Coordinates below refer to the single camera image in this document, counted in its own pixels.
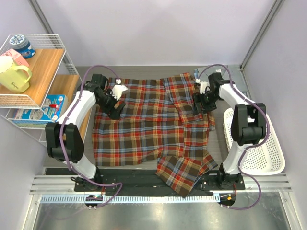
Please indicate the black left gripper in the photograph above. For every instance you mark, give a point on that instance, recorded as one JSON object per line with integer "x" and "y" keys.
{"x": 115, "y": 113}

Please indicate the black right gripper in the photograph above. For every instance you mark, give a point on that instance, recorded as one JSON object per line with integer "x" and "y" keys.
{"x": 197, "y": 97}

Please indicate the red brown plaid shirt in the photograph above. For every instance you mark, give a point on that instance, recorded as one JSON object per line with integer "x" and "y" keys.
{"x": 157, "y": 123}

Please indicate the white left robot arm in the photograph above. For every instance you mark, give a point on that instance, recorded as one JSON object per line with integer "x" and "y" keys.
{"x": 64, "y": 140}

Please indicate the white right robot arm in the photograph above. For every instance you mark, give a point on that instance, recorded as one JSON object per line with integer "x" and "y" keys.
{"x": 249, "y": 123}

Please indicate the blue product box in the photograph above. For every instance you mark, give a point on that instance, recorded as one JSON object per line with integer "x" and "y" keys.
{"x": 52, "y": 109}

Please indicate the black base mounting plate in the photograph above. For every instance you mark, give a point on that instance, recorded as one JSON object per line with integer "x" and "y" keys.
{"x": 140, "y": 182}

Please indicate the white perforated plastic basket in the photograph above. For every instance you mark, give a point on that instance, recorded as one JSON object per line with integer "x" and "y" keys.
{"x": 264, "y": 160}

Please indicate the yellow plastic pitcher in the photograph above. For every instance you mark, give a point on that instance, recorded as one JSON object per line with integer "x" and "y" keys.
{"x": 14, "y": 77}

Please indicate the pink small box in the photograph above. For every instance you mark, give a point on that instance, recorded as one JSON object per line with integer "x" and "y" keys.
{"x": 17, "y": 57}

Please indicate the blue round tin can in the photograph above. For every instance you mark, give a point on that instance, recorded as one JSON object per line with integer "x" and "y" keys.
{"x": 22, "y": 45}

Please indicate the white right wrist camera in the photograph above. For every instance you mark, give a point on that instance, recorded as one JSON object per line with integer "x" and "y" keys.
{"x": 202, "y": 85}

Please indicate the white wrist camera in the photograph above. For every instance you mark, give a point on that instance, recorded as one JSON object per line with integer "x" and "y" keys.
{"x": 118, "y": 89}
{"x": 202, "y": 85}

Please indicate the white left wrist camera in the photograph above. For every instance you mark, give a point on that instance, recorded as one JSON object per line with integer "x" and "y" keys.
{"x": 118, "y": 89}

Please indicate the white wire wooden shelf rack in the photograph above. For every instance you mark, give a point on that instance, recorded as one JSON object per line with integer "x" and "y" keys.
{"x": 53, "y": 73}

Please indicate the white slotted cable duct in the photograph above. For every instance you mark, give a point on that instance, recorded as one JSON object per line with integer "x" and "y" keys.
{"x": 95, "y": 199}

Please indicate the aluminium frame rail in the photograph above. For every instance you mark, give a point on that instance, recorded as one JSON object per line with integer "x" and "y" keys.
{"x": 63, "y": 184}

